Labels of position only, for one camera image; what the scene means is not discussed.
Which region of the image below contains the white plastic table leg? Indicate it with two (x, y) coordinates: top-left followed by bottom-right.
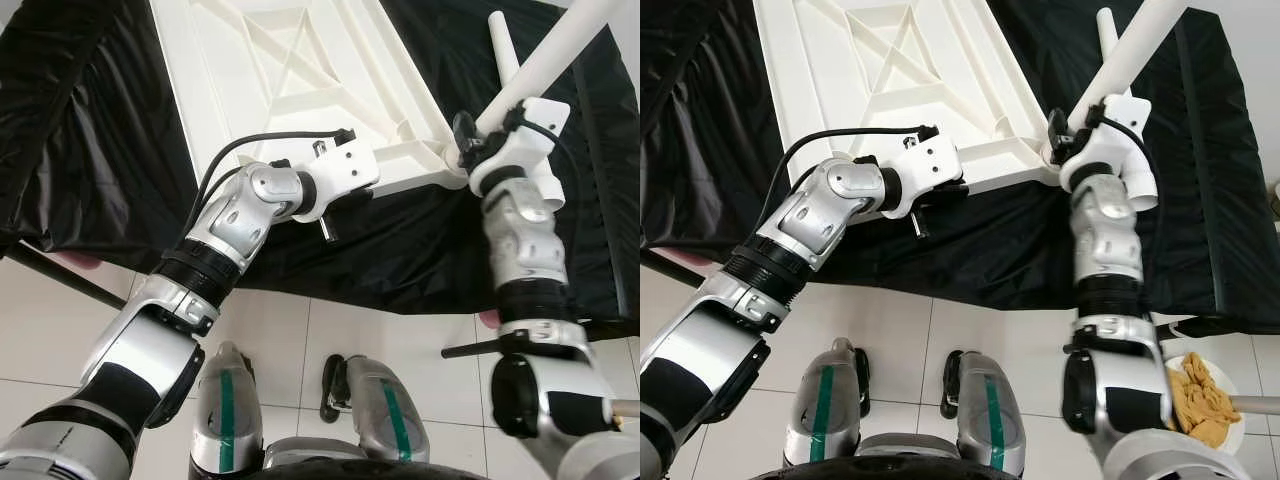
(475, 0), (626, 136)
(488, 12), (566, 213)
(1068, 0), (1191, 131)
(1095, 8), (1161, 213)

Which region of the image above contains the white plastic table top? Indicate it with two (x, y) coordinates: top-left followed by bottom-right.
(752, 0), (1063, 196)
(148, 0), (471, 196)

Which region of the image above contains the silver right robot leg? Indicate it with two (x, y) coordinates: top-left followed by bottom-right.
(320, 353), (431, 464)
(940, 348), (1027, 474)

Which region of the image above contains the silver robot leg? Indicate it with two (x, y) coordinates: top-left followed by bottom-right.
(320, 353), (431, 464)
(783, 337), (869, 469)
(190, 342), (263, 474)
(940, 348), (1027, 474)

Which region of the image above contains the silver left robot leg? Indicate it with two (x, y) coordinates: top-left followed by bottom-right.
(190, 342), (263, 474)
(783, 337), (869, 469)

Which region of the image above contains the black cloth table cover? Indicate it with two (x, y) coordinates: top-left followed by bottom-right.
(0, 0), (641, 341)
(640, 0), (1280, 338)

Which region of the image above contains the black robot torso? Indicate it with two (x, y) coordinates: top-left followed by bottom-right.
(750, 440), (1101, 480)
(255, 437), (541, 480)

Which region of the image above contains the yellow crumpled cloth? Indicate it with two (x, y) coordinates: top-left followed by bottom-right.
(1170, 352), (1241, 448)

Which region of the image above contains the white plate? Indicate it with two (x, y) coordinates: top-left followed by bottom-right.
(1165, 352), (1246, 456)

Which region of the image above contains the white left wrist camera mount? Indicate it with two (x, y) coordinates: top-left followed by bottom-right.
(885, 132), (966, 219)
(295, 128), (381, 223)

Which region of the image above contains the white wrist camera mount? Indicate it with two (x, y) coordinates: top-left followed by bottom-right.
(295, 128), (381, 223)
(1058, 95), (1151, 191)
(885, 132), (966, 219)
(468, 97), (573, 196)

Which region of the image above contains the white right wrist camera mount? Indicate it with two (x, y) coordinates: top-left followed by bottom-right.
(1058, 95), (1151, 191)
(468, 97), (573, 196)

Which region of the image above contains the black metal frame bar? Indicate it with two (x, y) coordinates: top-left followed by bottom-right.
(0, 245), (126, 309)
(1160, 316), (1280, 338)
(442, 335), (511, 358)
(640, 248), (721, 291)

